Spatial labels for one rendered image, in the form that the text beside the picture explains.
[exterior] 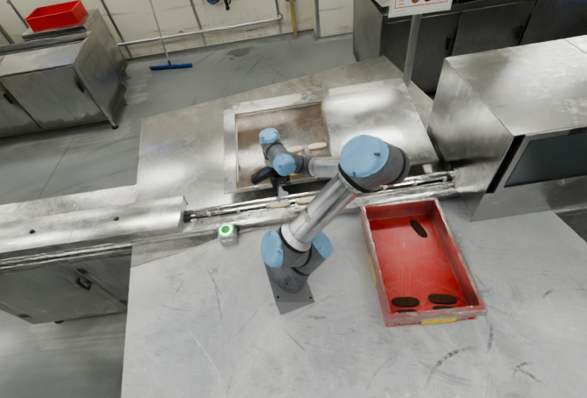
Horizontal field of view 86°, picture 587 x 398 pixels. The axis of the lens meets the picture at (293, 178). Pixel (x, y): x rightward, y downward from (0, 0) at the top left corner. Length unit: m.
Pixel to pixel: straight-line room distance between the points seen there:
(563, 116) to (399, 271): 0.76
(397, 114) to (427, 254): 0.77
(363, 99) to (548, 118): 0.90
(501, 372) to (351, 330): 0.47
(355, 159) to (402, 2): 1.30
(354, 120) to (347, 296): 0.91
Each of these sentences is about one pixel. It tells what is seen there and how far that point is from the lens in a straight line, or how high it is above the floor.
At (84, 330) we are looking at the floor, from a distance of 2.68.
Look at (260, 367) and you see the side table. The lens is 1.26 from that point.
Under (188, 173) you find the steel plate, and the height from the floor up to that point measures 0.82.
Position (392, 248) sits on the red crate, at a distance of 1.40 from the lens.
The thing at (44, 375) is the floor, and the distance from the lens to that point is 2.71.
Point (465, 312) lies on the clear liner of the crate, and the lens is 1.24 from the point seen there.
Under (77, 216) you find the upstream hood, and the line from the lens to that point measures 1.84.
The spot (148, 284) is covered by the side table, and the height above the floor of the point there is 0.82.
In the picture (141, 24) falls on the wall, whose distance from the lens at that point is 5.21.
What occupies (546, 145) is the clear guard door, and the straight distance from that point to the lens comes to 1.34.
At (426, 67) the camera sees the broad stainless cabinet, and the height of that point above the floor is 0.42.
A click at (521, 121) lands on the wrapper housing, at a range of 1.29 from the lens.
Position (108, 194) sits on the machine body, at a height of 0.82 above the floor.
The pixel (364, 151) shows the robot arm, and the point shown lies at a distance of 0.83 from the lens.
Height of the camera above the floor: 2.03
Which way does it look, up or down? 48 degrees down
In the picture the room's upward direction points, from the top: 10 degrees counter-clockwise
